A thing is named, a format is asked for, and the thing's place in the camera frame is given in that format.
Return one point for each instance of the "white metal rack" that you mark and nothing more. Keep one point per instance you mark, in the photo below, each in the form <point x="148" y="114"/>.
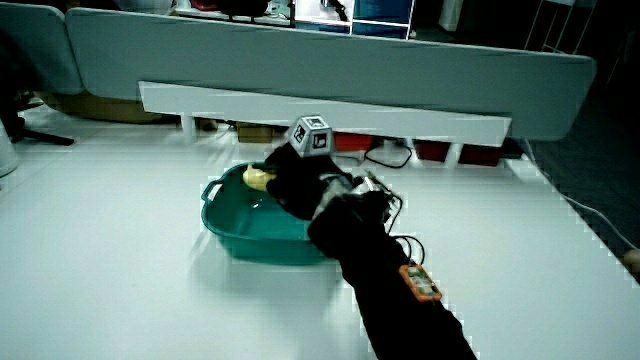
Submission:
<point x="560" y="25"/>

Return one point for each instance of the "red box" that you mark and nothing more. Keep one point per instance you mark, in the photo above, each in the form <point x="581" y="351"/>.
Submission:
<point x="479" y="156"/>
<point x="431" y="150"/>
<point x="352" y="142"/>

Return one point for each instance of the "beige round object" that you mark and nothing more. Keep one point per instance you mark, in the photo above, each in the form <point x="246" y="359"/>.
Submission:
<point x="633" y="262"/>

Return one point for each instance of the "orange sensor module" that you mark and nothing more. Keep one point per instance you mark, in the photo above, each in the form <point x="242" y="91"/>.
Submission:
<point x="420" y="282"/>

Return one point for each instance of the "teal plastic basin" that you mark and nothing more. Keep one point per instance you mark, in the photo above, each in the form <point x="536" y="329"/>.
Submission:
<point x="245" y="225"/>

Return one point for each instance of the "person's right hand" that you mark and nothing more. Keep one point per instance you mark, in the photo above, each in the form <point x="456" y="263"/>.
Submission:
<point x="300" y="187"/>

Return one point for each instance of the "person's right forearm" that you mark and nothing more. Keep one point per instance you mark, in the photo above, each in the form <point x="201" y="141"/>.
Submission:
<point x="385" y="280"/>

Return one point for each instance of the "blue and white shelf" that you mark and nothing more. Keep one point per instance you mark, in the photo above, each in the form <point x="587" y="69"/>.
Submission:
<point x="380" y="17"/>

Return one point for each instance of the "yellow sponge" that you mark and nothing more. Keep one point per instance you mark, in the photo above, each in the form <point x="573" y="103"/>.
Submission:
<point x="256" y="179"/>

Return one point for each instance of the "white board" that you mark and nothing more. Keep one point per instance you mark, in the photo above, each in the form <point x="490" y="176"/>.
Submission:
<point x="310" y="111"/>

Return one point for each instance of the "large cardboard box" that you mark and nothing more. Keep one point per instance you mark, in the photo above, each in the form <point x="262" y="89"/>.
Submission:
<point x="105" y="107"/>

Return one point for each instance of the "black stand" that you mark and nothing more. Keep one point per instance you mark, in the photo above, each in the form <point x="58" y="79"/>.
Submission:
<point x="15" y="115"/>

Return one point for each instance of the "small cardboard box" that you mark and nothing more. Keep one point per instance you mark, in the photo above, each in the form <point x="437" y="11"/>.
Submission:
<point x="254" y="133"/>

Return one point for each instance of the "large grey folded table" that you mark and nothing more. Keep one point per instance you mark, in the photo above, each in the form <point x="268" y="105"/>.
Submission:
<point x="350" y="70"/>

